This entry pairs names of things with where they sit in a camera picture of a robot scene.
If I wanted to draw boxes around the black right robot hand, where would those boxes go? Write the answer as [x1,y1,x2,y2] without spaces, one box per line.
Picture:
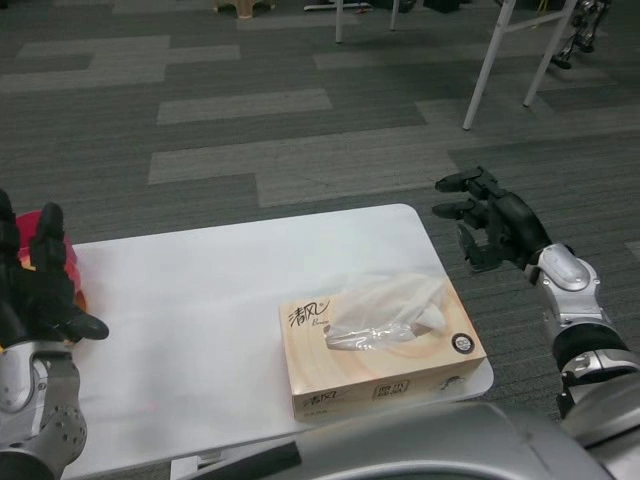
[432,166,553,274]

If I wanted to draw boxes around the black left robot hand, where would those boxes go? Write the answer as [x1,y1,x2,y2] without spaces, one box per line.
[0,188,110,346]

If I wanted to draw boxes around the beige cardboard tissue box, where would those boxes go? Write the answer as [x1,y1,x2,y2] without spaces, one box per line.
[278,272,489,424]

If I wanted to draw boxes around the pink plastic cup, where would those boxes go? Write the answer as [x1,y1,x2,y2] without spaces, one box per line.
[13,210,76,271]

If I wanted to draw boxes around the silver humanoid robot legs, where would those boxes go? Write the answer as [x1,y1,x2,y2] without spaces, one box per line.
[549,0,612,70]

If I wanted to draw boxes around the silver robot chest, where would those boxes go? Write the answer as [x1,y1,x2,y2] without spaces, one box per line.
[192,402,616,480]

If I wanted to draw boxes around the white desk frame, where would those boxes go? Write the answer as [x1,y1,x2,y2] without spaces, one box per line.
[462,0,581,132]

